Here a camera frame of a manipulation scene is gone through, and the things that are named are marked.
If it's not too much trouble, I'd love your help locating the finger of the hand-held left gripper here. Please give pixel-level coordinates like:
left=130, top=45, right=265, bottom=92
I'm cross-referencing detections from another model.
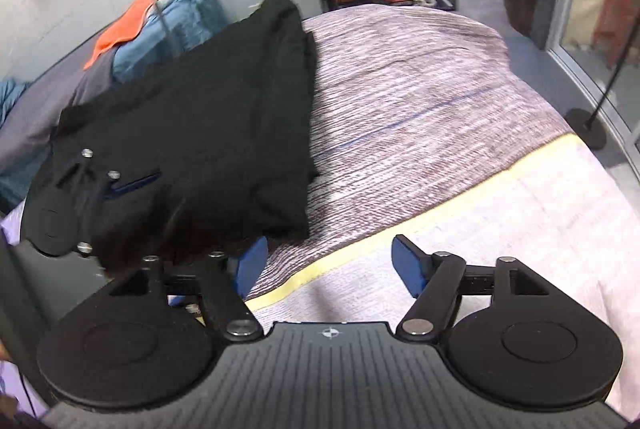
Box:
left=52, top=148, right=163, bottom=210

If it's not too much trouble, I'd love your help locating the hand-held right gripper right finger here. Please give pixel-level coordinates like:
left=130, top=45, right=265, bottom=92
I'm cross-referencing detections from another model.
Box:
left=391, top=234, right=551, bottom=343

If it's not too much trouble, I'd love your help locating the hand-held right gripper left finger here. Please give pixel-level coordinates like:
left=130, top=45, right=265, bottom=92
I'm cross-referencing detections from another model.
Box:
left=107, top=236, right=270, bottom=343

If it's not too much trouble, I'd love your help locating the black jacket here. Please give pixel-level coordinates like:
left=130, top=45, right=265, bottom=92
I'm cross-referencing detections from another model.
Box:
left=22, top=0, right=321, bottom=281

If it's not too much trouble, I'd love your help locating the dark grey garment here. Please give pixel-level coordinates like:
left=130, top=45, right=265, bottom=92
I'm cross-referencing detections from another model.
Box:
left=0, top=54, right=127, bottom=174

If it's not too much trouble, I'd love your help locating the blue cloth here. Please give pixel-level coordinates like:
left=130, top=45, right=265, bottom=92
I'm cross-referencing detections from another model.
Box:
left=0, top=78, right=53, bottom=216

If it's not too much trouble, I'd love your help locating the striped mauve bedspread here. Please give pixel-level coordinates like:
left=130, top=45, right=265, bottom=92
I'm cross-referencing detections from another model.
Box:
left=245, top=4, right=576, bottom=305

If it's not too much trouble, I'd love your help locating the orange cloth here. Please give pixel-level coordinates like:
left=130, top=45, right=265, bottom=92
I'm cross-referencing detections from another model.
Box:
left=82, top=0, right=194, bottom=70

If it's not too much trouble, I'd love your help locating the blue down jacket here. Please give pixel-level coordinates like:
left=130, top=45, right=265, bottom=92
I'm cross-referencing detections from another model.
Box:
left=111, top=0, right=232, bottom=84

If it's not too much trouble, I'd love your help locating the black floor stand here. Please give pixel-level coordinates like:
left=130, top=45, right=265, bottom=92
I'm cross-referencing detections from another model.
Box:
left=565, top=34, right=640, bottom=150

